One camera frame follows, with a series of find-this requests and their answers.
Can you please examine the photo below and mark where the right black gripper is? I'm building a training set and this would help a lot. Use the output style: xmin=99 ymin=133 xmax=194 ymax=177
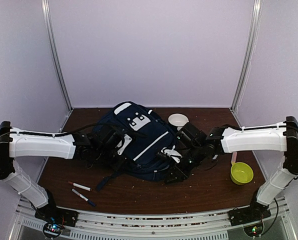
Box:
xmin=164 ymin=143 xmax=206 ymax=184

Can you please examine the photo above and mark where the navy blue student backpack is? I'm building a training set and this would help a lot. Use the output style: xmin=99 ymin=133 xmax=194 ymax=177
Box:
xmin=91 ymin=101 xmax=178 ymax=191

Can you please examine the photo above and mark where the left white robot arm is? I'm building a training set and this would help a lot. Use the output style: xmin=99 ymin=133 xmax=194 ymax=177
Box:
xmin=0 ymin=121 xmax=134 ymax=222

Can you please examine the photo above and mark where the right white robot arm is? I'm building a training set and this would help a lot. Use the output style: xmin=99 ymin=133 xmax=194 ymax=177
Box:
xmin=164 ymin=116 xmax=298 ymax=221

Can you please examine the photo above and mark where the red tipped white marker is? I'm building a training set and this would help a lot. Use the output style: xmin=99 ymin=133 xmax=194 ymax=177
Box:
xmin=68 ymin=181 xmax=92 ymax=192

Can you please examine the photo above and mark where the blue capped white marker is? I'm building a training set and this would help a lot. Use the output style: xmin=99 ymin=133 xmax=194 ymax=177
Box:
xmin=71 ymin=188 xmax=96 ymax=207

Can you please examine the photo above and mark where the white and navy bowl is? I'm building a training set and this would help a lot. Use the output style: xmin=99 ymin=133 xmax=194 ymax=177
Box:
xmin=167 ymin=113 xmax=189 ymax=130

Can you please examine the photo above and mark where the lime green bowl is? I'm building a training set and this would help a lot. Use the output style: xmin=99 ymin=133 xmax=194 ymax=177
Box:
xmin=230 ymin=162 xmax=254 ymax=186

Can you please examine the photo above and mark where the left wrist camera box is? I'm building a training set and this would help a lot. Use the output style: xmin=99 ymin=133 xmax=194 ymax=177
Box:
xmin=94 ymin=126 xmax=133 ymax=156

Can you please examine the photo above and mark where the aluminium front rail frame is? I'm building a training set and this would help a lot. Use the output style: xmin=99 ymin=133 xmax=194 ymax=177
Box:
xmin=10 ymin=197 xmax=297 ymax=240

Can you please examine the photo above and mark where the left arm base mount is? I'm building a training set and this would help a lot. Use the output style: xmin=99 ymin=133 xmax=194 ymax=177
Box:
xmin=30 ymin=203 xmax=79 ymax=240

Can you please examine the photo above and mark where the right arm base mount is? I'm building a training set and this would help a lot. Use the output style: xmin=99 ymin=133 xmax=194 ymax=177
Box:
xmin=228 ymin=200 xmax=271 ymax=238

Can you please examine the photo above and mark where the right aluminium corner post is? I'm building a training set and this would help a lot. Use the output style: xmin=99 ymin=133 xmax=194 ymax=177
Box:
xmin=231 ymin=0 xmax=263 ymax=114

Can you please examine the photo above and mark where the aluminium corner post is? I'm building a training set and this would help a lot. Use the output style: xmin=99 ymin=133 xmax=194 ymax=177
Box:
xmin=231 ymin=0 xmax=263 ymax=114
xmin=41 ymin=0 xmax=73 ymax=112

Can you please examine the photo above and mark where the left aluminium corner post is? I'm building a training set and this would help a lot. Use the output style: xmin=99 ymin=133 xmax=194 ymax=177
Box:
xmin=41 ymin=0 xmax=73 ymax=112

